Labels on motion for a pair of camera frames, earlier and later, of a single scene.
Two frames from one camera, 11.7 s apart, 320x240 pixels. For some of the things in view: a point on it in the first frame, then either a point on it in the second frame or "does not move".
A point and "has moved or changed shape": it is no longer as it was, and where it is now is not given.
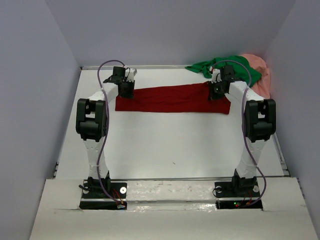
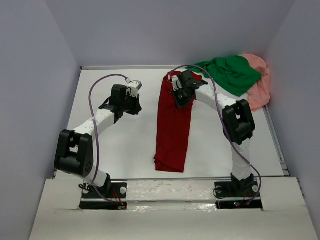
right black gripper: x=212 y=96 → x=179 y=104
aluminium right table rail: x=283 y=165 does not move
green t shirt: x=243 y=71 does not move
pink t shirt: x=262 y=87 does not move
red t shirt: x=193 y=98 has moved or changed shape
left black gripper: x=130 y=95 → x=137 y=108
